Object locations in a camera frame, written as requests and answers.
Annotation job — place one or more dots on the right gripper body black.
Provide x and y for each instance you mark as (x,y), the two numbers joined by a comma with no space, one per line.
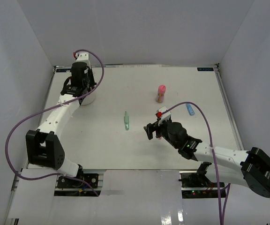
(161,131)

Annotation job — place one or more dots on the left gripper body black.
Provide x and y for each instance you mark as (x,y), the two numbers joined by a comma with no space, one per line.
(89,82)

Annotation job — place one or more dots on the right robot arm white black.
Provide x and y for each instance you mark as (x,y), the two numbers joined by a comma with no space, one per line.
(249,168)

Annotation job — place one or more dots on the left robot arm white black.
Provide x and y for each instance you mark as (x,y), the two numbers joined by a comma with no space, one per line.
(43,144)

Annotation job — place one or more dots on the left blue table label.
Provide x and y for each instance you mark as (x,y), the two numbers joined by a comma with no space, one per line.
(63,70)

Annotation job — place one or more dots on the blue table label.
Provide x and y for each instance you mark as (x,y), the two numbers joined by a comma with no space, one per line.
(63,70)
(205,69)

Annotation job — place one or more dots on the white round divided organizer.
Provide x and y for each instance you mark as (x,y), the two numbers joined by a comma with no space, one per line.
(88,99)

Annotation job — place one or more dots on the mint green highlighter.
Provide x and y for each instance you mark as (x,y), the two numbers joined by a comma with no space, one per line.
(126,121)

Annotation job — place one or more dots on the blue highlighter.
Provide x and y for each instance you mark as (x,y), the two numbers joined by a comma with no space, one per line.
(190,110)

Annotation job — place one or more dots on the pink capped crayon tube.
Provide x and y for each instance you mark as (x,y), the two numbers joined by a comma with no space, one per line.
(161,93)

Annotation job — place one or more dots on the right blue table label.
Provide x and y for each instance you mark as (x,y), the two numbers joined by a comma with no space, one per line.
(205,69)

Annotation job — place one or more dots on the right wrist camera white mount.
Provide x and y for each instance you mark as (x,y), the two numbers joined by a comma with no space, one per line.
(163,114)

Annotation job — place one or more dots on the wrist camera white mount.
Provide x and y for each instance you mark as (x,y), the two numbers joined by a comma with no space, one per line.
(81,56)
(163,114)

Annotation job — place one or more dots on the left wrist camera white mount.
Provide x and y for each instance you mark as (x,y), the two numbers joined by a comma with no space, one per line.
(81,56)

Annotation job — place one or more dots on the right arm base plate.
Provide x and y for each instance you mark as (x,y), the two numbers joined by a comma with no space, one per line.
(195,185)

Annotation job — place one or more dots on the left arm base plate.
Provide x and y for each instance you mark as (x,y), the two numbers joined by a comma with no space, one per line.
(87,185)

